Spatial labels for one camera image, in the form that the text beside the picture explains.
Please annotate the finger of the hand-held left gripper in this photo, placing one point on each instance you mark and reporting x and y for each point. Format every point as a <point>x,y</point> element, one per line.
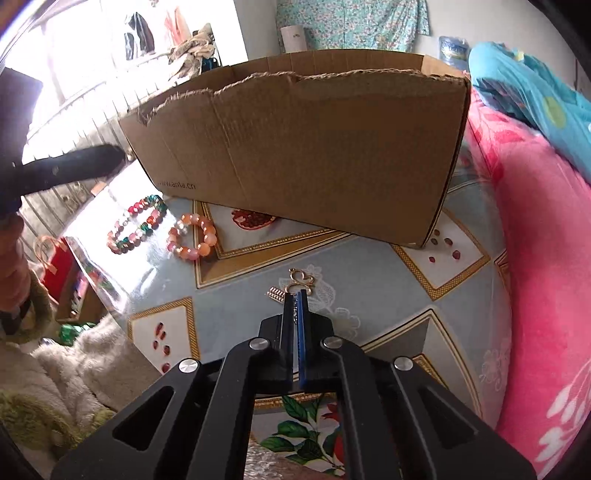
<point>83,164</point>

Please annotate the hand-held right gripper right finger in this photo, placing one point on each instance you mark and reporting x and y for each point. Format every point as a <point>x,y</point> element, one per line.
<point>303,341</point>

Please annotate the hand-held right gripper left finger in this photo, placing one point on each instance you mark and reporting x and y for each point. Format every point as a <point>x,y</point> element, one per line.
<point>288,350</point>

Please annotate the small silver clip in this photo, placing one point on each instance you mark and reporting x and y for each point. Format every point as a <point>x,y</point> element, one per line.
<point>276,295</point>

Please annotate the brown cardboard box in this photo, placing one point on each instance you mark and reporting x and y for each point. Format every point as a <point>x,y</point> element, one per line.
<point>323,152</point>

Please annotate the small brown box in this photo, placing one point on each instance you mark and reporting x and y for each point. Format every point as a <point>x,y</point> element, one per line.
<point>100,188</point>

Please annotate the patterned plastic tablecloth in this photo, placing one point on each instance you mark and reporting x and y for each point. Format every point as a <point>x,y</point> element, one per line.
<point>369,295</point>

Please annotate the red gift bag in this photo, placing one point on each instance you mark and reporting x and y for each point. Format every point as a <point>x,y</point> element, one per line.
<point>57,272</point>

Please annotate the silver foil sheet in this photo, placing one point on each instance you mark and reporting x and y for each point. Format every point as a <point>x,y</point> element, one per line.
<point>277,466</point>

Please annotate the dark hanging garment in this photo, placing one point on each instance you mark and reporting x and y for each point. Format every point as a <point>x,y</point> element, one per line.
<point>138,34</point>

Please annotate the pile of beige clothes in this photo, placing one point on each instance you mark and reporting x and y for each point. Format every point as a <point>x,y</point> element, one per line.
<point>194,53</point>

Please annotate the pink hanging garment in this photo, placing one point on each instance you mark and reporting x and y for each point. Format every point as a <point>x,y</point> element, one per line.
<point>175,25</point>

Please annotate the green foil packet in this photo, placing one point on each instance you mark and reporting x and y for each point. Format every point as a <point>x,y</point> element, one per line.
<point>74,333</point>

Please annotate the white fleece blanket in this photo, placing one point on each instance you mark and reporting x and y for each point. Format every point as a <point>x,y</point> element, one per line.
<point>92,369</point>

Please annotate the white paper roll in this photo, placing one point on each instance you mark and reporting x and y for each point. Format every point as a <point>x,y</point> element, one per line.
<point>293,39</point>

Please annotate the pink floral blanket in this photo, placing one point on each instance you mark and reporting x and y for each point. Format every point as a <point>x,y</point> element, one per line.
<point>545,277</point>

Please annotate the green shaggy cloth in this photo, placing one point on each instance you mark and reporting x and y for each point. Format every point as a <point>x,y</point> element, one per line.
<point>41,415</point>

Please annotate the blue water jug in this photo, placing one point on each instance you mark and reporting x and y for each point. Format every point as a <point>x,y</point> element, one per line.
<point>452,50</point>

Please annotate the teal printed quilt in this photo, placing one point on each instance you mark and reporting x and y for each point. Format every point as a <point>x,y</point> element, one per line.
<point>521,92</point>

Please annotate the teal floral wall cloth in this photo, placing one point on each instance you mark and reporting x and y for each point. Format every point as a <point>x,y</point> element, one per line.
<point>351,23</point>

